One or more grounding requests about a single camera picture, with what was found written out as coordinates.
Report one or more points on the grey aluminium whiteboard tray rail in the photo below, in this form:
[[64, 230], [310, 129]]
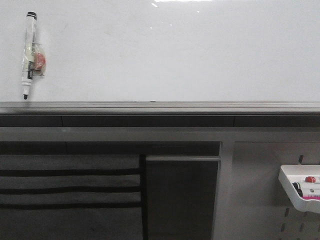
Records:
[[158, 108]]

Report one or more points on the grey metal frame beam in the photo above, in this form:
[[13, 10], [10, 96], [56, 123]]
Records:
[[160, 134]]

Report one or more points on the black capped marker in tray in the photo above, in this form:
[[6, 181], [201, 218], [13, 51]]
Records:
[[307, 189]]

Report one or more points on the white plastic storage tray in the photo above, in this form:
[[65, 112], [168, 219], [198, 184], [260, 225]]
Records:
[[290, 174]]

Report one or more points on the white pegboard panel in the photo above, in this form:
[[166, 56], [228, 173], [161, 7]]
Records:
[[259, 207]]

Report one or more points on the red round magnet in tray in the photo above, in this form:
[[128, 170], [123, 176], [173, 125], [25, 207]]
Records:
[[311, 179]]

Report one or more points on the white whiteboard marker with magnet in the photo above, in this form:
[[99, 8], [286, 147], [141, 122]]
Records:
[[34, 58]]

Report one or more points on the grey striped fabric panel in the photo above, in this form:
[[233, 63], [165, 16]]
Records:
[[72, 197]]

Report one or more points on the pink eraser in tray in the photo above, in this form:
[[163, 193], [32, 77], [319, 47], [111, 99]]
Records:
[[311, 198]]

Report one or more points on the white whiteboard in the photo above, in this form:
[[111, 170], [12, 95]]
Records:
[[151, 50]]

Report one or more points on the dark grey cabinet panel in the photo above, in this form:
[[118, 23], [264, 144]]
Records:
[[181, 199]]

